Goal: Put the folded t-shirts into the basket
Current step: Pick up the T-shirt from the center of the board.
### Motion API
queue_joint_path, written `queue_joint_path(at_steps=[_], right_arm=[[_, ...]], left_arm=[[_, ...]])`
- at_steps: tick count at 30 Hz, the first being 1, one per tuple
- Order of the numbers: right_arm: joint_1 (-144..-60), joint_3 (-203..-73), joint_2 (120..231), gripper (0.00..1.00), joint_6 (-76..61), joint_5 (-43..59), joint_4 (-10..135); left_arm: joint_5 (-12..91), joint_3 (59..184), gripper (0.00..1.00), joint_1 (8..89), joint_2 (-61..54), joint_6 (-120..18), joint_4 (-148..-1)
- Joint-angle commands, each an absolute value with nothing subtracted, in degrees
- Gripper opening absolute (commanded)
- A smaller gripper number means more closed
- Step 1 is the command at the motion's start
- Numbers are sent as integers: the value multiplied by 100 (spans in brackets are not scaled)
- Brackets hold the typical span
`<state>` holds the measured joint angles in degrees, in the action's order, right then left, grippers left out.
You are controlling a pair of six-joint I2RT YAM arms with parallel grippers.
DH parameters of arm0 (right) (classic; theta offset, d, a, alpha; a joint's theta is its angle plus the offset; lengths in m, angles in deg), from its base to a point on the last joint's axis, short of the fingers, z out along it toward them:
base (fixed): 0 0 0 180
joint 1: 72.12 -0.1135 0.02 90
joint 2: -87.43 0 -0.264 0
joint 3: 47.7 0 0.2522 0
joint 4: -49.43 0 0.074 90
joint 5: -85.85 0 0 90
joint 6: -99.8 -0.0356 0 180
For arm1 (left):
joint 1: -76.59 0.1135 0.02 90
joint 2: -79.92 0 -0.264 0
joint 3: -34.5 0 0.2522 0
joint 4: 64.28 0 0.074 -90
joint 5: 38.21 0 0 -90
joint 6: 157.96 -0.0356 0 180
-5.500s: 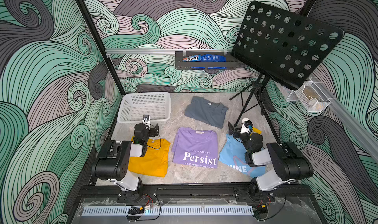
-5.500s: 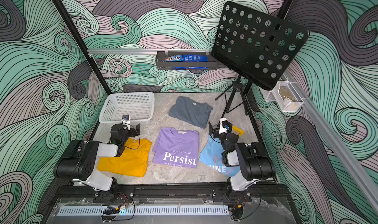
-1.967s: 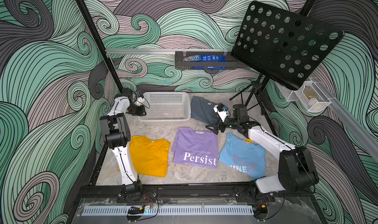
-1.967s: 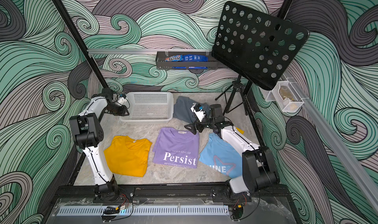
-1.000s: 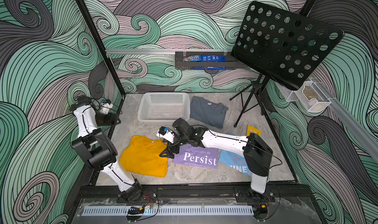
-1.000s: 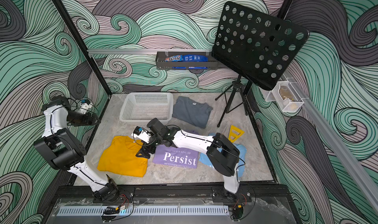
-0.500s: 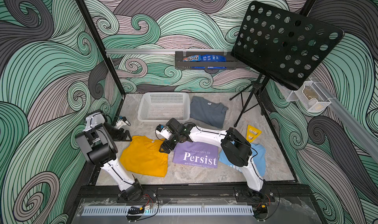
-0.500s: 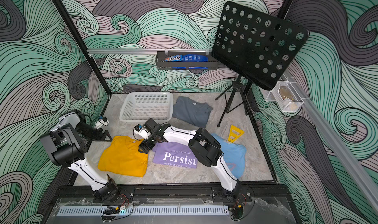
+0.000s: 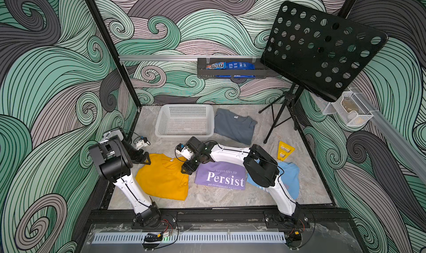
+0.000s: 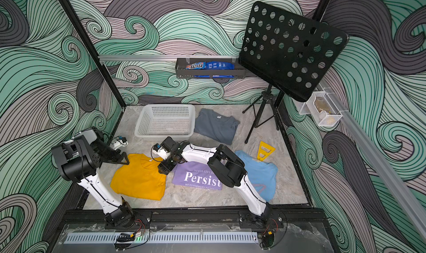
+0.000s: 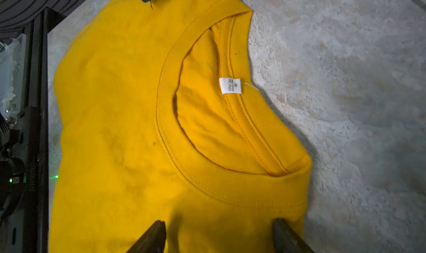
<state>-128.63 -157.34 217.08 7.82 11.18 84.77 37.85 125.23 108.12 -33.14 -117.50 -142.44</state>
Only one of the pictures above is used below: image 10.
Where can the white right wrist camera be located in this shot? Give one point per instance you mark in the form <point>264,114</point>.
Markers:
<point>160,151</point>

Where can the aluminium wall rail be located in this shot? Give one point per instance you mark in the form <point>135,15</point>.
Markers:
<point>400,191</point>
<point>160,58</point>

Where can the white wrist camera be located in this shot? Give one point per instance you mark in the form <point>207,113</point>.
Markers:
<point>160,151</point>
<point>119,141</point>

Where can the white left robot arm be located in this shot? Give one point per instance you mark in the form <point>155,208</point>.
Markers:
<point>79,160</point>

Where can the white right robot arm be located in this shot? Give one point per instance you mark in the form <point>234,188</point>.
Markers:
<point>226,166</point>

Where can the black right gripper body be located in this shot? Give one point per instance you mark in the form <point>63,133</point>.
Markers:
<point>168,161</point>

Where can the purple Persist t-shirt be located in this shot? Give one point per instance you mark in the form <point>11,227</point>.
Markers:
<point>197,175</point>

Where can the black perforated music stand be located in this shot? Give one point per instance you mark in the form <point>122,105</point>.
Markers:
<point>290,52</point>

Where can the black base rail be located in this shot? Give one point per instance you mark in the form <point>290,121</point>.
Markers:
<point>237,215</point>

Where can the yellow t-shirt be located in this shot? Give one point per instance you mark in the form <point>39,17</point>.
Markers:
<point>139,179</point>

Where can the black wall shelf tray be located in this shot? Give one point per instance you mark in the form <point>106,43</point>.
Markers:
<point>180,68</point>

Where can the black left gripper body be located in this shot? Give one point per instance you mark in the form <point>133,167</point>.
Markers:
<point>110,153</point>

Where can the clear plastic wall bin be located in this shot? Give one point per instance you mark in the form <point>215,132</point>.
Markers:
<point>323,111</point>

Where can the blue candy packet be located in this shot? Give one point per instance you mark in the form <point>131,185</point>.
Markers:
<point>211,66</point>

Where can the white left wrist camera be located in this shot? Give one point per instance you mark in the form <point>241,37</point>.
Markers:
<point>119,141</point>

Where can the white perforated cable duct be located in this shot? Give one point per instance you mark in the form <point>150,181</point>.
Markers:
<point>166,238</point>

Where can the aluminium right wall rail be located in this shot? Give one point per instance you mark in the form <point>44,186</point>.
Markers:
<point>400,191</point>

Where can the yellow triangular plastic tool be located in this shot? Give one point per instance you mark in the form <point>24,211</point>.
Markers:
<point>264,151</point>

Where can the white plastic laundry basket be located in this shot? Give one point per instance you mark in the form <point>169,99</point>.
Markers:
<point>158,121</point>

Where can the grey t-shirt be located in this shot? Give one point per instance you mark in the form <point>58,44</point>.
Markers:
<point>216,126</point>

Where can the black vertical frame post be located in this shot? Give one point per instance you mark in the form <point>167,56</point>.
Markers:
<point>75,21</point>

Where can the light blue t-shirt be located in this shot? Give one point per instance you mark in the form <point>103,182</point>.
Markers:
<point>262,175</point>

